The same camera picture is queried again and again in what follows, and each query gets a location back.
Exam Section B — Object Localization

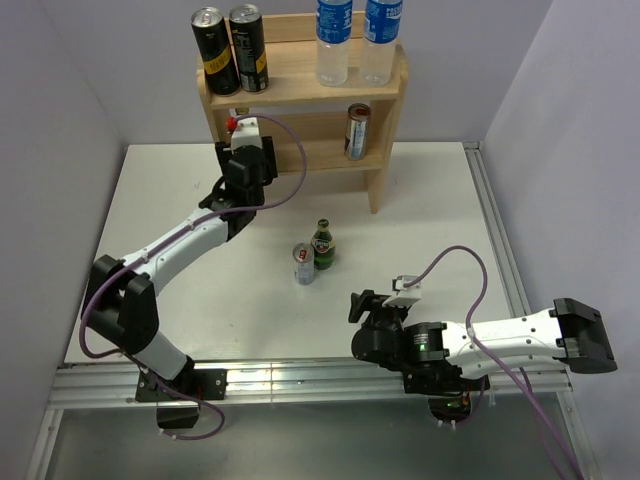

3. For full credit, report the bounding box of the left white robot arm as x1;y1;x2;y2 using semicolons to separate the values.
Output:
81;136;278;399

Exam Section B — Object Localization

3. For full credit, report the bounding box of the aluminium front rail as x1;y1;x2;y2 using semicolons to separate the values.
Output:
47;349;571;409

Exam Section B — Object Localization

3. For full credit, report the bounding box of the aluminium rail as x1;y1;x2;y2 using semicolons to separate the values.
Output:
462;142;531;317
47;349;571;409

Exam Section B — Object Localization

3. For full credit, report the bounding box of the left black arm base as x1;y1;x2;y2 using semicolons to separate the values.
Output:
134;368;228;438

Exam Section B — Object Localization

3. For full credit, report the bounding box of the wooden three-tier shelf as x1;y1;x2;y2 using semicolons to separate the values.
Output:
196;11;409;213

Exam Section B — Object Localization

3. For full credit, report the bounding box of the aluminium right rail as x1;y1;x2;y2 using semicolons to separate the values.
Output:
462;142;531;317

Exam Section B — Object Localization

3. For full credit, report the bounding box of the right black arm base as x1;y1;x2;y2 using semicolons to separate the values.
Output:
402;361;490;423

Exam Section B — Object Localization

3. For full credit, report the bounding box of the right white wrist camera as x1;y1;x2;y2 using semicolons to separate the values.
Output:
383;275;422;308

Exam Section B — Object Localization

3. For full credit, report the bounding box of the rear silver red-tab can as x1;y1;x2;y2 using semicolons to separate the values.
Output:
292;243;315;286

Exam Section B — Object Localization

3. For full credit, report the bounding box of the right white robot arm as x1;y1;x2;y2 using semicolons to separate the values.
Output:
348;290;617;390

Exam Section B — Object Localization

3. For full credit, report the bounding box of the black yellow can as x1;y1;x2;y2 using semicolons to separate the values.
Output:
191;7;240;96
229;4;269;93

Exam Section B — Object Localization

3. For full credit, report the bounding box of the right black yellow can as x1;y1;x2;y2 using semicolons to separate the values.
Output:
229;4;269;93

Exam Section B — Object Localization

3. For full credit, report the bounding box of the clear water bottle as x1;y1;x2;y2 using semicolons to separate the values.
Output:
316;0;353;87
359;0;403;86

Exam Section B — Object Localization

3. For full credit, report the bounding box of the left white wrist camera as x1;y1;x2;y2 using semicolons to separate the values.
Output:
226;116;262;152

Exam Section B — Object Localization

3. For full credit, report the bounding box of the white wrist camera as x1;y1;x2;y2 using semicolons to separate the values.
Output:
226;116;262;152
383;275;422;308

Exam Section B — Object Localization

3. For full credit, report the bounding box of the silver blue energy can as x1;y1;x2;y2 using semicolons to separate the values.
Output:
344;103;371;160

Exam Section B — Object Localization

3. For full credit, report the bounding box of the left black yellow can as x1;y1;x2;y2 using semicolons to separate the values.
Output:
191;7;240;96

